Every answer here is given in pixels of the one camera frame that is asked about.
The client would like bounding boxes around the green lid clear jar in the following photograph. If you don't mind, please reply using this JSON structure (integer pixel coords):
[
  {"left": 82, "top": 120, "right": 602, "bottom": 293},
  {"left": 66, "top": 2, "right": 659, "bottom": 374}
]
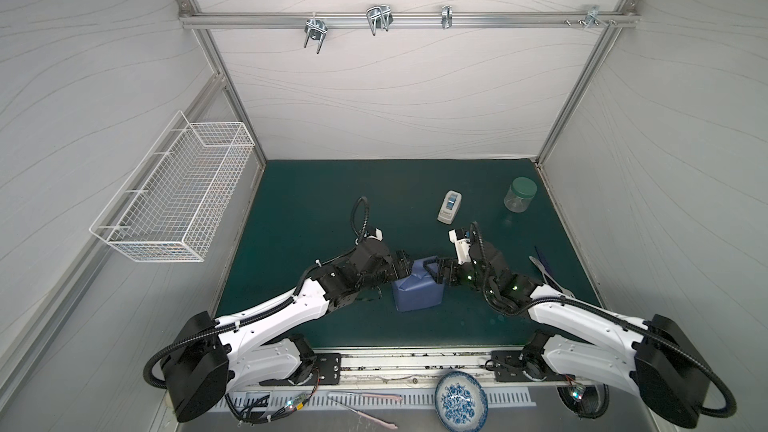
[{"left": 504, "top": 177, "right": 538, "bottom": 213}]

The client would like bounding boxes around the small metal ring clamp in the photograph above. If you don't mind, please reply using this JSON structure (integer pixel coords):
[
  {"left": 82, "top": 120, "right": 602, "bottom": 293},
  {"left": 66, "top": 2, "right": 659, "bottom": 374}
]
[{"left": 441, "top": 5, "right": 453, "bottom": 30}]

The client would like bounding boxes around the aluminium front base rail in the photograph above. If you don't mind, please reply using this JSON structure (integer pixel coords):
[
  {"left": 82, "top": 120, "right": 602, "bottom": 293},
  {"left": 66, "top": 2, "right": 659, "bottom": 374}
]
[{"left": 170, "top": 344, "right": 660, "bottom": 390}]

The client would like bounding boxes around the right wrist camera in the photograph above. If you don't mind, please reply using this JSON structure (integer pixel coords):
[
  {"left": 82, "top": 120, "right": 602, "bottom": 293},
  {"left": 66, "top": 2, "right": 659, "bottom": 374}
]
[{"left": 448, "top": 228, "right": 471, "bottom": 265}]

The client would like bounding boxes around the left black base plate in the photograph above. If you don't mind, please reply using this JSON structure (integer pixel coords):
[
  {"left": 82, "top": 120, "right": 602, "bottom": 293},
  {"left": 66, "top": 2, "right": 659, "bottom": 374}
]
[{"left": 259, "top": 353, "right": 342, "bottom": 387}]

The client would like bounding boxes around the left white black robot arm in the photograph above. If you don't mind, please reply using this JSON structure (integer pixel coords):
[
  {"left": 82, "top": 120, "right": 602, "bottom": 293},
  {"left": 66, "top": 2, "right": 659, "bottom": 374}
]
[{"left": 142, "top": 196, "right": 411, "bottom": 422}]

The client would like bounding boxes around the middle metal hook clamp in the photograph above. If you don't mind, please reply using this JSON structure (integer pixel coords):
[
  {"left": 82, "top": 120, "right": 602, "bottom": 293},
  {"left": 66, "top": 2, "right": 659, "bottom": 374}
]
[{"left": 365, "top": 4, "right": 393, "bottom": 36}]

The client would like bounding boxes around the blue white patterned plate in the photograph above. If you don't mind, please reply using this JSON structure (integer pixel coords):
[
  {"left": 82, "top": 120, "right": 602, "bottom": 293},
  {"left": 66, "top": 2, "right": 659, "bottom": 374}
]
[{"left": 434, "top": 371, "right": 489, "bottom": 432}]

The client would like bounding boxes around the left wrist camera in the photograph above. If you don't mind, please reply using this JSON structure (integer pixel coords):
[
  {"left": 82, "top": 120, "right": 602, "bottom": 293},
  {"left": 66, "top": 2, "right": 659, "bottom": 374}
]
[{"left": 365, "top": 227, "right": 383, "bottom": 241}]

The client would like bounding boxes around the aluminium top cross rail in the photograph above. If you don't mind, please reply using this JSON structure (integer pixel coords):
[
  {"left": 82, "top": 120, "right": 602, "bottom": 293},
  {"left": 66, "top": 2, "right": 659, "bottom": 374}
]
[{"left": 179, "top": 9, "right": 641, "bottom": 30}]

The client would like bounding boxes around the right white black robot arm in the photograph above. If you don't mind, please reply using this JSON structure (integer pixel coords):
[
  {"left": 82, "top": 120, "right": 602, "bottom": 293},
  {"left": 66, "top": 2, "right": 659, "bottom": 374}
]
[{"left": 437, "top": 223, "right": 737, "bottom": 429}]

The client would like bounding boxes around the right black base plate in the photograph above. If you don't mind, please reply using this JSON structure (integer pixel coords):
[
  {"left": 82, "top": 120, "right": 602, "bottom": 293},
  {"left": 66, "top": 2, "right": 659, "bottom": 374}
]
[{"left": 483, "top": 350, "right": 545, "bottom": 383}]

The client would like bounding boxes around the light blue wrapping paper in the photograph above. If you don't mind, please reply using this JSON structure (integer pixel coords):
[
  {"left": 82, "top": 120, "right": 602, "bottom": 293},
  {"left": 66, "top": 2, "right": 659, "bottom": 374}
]
[{"left": 392, "top": 257, "right": 444, "bottom": 313}]

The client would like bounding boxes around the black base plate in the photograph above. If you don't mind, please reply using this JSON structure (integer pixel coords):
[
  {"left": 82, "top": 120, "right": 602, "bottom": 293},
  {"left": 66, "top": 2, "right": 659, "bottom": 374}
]
[
  {"left": 259, "top": 353, "right": 342, "bottom": 387},
  {"left": 483, "top": 350, "right": 545, "bottom": 383}
]

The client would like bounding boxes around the white wire basket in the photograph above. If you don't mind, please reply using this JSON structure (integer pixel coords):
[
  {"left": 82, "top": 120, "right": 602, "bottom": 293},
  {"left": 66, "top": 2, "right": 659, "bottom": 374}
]
[{"left": 89, "top": 111, "right": 255, "bottom": 263}]

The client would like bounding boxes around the left metal hook clamp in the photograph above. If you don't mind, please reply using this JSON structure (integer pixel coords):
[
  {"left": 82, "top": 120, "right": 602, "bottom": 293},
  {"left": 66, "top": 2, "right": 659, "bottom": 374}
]
[{"left": 303, "top": 18, "right": 328, "bottom": 54}]

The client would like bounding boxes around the right metal bracket clamp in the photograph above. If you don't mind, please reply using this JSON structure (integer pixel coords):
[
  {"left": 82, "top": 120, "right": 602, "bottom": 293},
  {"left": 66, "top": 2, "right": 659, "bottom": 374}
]
[{"left": 563, "top": 6, "right": 617, "bottom": 30}]

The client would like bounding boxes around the green table mat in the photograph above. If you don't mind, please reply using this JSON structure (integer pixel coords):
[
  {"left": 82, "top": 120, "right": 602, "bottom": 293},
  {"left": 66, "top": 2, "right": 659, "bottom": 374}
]
[{"left": 217, "top": 159, "right": 597, "bottom": 348}]

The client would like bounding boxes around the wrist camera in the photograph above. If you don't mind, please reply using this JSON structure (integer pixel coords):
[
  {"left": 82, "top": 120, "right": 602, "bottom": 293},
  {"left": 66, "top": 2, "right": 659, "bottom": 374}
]
[
  {"left": 448, "top": 228, "right": 471, "bottom": 265},
  {"left": 365, "top": 227, "right": 383, "bottom": 241}
]

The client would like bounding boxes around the metal hook clamp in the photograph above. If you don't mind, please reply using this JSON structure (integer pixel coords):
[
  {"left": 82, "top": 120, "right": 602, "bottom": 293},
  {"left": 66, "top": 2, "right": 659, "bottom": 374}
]
[
  {"left": 365, "top": 4, "right": 393, "bottom": 36},
  {"left": 303, "top": 18, "right": 328, "bottom": 54}
]

